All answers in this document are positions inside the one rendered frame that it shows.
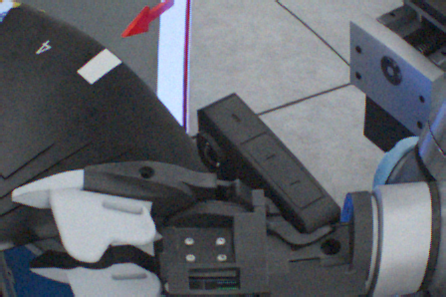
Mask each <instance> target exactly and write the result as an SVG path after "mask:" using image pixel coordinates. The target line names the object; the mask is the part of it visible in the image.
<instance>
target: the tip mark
mask: <svg viewBox="0 0 446 297"><path fill-rule="evenodd" d="M119 63H120V60H119V59H118V58H117V57H116V56H114V55H113V54H112V53H111V52H110V51H108V50H107V49H105V50H103V51H102V52H101V53H99V54H98V55H96V56H95V57H94V58H93V59H92V60H90V61H89V62H88V63H87V64H86V65H84V66H83V67H82V68H81V69H80V70H79V71H78V73H80V74H81V75H82V76H84V78H86V80H89V82H90V83H91V84H92V83H93V82H95V81H96V80H97V79H99V78H100V77H102V76H103V75H104V74H105V73H107V72H108V71H109V70H111V69H112V68H113V67H115V66H116V65H117V64H119Z"/></svg>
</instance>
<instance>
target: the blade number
mask: <svg viewBox="0 0 446 297"><path fill-rule="evenodd" d="M61 44H62V43H61V42H59V41H58V40H56V39H55V38H53V37H51V36H50V35H49V36H48V34H45V35H44V36H43V37H42V38H41V39H40V40H39V42H38V43H37V44H36V45H35V46H34V47H33V49H31V50H30V51H29V52H28V54H27V56H29V57H31V58H32V59H34V60H35V61H37V62H38V63H40V64H41V65H42V64H43V63H44V61H46V60H47V58H48V57H49V56H51V54H53V53H54V52H55V51H56V50H57V48H58V47H59V46H61Z"/></svg>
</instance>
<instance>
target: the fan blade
mask: <svg viewBox="0 0 446 297"><path fill-rule="evenodd" d="M45 34H48V36H49V35H50V36H51V37H53V38H55V39H56V40H58V41H59V42H61V43H62V44H61V46H59V47H58V48H57V50H56V51H55V52H54V53H53V54H51V56H49V57H48V58H47V60H46V61H44V63H43V64H42V65H41V64H40V63H38V62H37V61H35V60H34V59H32V58H31V57H29V56H27V54H28V52H29V51H30V50H31V49H33V47H34V46H35V45H36V44H37V43H38V42H39V40H40V39H41V38H42V37H43V36H44V35H45ZM105 49H107V50H108V51H110V50H109V49H108V48H106V47H105V45H102V43H99V41H97V40H96V39H94V38H92V36H89V34H87V33H85V32H84V31H83V30H81V29H78V28H77V27H75V25H74V26H73V24H70V23H68V22H67V21H65V20H62V19H60V18H58V17H56V16H55V15H54V16H53V15H51V14H49V13H47V12H46V11H45V12H44V11H41V10H39V9H37V8H35V7H34V8H33V7H31V6H28V5H27V6H26V5H21V6H16V7H14V8H10V9H9V11H8V12H7V13H6V15H5V16H4V18H3V20H2V21H1V22H0V252H1V251H5V250H9V249H10V248H11V249H12V248H16V247H19V246H22V245H26V244H29V243H34V242H35V243H36V242H37V241H41V240H45V239H49V238H53V237H57V236H61V235H60V232H59V229H58V226H57V224H56V220H55V218H54V214H53V211H52V208H43V209H40V208H39V209H36V208H31V207H28V206H27V205H21V204H17V203H13V202H12V193H13V190H14V189H16V188H18V187H19V188H20V187H21V186H23V185H27V184H29V183H31V182H32V183H33V182H35V181H37V180H42V179H43V178H45V177H48V176H53V175H55V174H58V173H64V172H68V171H72V170H85V167H86V166H88V165H93V164H102V163H104V164H110V163H119V162H127V161H159V162H165V163H170V164H172V165H175V166H179V167H183V168H186V169H189V170H192V171H195V172H202V173H210V172H209V171H208V169H207V168H206V167H205V165H204V164H203V163H202V162H201V159H200V156H199V154H198V149H197V145H196V144H195V142H194V141H193V139H192V138H191V137H190V134H189V133H188V132H187V130H186V129H185V128H184V127H183V125H182V124H181V123H180V121H179V120H178V119H177V118H176V117H175V115H174V114H173V113H172V112H171V110H170V109H169V108H168V107H167V106H166V105H165V103H164V102H163V101H162V100H161V99H160V98H158V97H157V94H156V93H155V92H154V91H153V90H152V89H151V88H150V87H149V86H148V85H147V84H146V83H145V82H144V81H143V80H142V79H141V78H140V77H139V76H138V75H137V74H136V73H135V72H134V70H132V69H131V68H130V67H129V66H127V65H126V64H125V62H124V61H122V60H120V58H119V57H118V56H117V55H115V54H113V52H112V51H110V52H111V53H112V54H113V55H114V56H116V57H117V58H118V59H119V60H120V63H119V64H117V65H116V66H115V67H113V68H112V69H111V70H109V71H108V72H107V73H105V74H104V75H103V76H102V77H100V78H99V79H97V80H96V81H95V82H93V83H92V84H91V83H90V82H89V80H86V78H84V76H82V75H81V74H80V73H78V71H79V70H80V69H81V68H82V67H83V66H84V65H86V64H87V63H88V62H89V61H90V60H92V59H93V58H94V57H95V56H96V55H98V54H99V53H101V52H102V51H103V50H105Z"/></svg>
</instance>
